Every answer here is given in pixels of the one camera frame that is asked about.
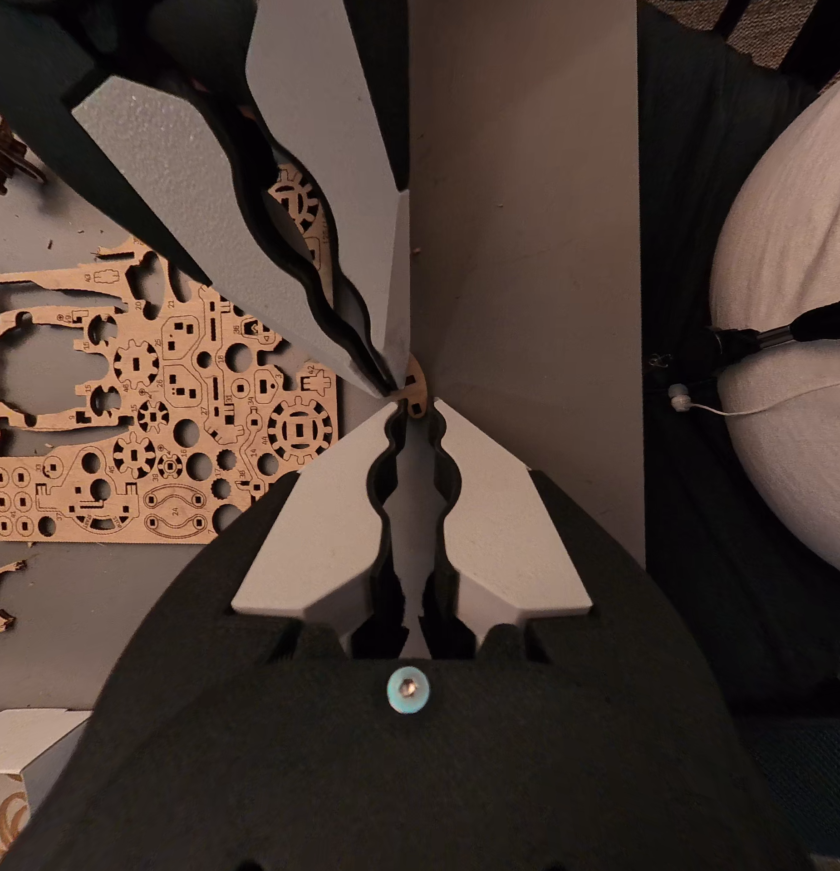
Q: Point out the assembled dark wooden model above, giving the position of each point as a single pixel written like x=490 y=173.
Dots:
x=4 y=163

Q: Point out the white cardboard box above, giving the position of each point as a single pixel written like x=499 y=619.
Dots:
x=25 y=742

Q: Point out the black office chair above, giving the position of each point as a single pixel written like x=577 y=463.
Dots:
x=828 y=47

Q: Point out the oval notched wooden part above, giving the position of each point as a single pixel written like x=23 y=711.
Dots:
x=416 y=388

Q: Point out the dark chair seat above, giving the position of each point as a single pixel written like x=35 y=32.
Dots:
x=801 y=782

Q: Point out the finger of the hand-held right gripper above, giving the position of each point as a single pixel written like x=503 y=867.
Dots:
x=352 y=136
x=188 y=190

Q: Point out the pile of rubber bands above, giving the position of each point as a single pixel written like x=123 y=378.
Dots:
x=15 y=810

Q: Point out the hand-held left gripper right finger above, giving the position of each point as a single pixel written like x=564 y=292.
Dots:
x=508 y=537

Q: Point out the laser-cut wooden parts sheet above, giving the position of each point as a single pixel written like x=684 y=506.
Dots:
x=175 y=510

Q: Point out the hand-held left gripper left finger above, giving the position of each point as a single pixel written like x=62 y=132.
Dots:
x=317 y=537

